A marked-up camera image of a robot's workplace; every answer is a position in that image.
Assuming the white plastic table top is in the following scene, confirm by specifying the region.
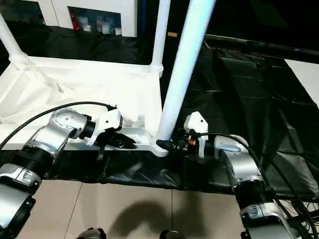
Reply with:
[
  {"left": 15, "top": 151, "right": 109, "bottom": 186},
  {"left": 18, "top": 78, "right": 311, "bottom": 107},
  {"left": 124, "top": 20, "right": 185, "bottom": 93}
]
[{"left": 0, "top": 56, "right": 173, "bottom": 158}]

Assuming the black plastic mat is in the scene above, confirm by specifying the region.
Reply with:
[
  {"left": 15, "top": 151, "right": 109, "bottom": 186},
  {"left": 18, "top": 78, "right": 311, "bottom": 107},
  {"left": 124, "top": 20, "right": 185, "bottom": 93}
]
[{"left": 0, "top": 23, "right": 319, "bottom": 200}]

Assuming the black long bar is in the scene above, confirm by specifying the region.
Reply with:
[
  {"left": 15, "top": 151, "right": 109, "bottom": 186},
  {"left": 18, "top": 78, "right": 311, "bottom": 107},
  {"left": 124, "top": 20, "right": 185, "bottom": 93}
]
[{"left": 205, "top": 34, "right": 319, "bottom": 60}]

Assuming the white cabinet with glass doors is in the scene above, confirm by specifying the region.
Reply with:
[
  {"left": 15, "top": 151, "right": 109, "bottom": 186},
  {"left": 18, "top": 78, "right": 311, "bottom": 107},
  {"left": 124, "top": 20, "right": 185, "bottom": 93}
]
[{"left": 0, "top": 0, "right": 140, "bottom": 38}]

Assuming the blue upright panel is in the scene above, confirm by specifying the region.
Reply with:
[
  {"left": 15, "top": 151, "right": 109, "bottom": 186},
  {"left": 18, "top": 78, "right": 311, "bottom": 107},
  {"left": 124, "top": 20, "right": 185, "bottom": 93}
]
[{"left": 139, "top": 0, "right": 149, "bottom": 38}]

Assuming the black case with yellow label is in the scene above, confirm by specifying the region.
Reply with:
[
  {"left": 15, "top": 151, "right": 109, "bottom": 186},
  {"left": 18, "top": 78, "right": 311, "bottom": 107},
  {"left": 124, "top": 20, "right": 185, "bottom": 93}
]
[{"left": 170, "top": 0, "right": 207, "bottom": 50}]

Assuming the white flat board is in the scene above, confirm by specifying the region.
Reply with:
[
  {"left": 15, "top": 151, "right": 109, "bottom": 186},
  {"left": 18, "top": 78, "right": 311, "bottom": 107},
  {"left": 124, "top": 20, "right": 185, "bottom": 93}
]
[{"left": 285, "top": 59, "right": 319, "bottom": 112}]

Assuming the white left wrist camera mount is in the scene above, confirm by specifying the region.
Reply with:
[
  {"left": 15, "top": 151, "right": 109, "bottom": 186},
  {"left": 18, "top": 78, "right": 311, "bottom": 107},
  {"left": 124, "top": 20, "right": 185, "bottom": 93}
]
[{"left": 86, "top": 107, "right": 124, "bottom": 147}]

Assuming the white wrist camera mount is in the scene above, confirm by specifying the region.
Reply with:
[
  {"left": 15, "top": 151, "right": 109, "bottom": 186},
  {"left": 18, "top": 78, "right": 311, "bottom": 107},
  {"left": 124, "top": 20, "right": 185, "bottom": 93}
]
[
  {"left": 183, "top": 111, "right": 209, "bottom": 159},
  {"left": 86, "top": 107, "right": 124, "bottom": 147}
]

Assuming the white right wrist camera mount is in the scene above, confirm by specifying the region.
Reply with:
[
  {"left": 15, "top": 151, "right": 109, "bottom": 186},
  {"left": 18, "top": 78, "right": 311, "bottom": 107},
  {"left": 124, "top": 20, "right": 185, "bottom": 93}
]
[{"left": 183, "top": 111, "right": 209, "bottom": 159}]

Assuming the black cable bundle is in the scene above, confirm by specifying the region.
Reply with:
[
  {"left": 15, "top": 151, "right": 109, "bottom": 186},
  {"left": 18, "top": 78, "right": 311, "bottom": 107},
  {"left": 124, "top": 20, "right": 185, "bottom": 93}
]
[{"left": 281, "top": 196, "right": 319, "bottom": 239}]

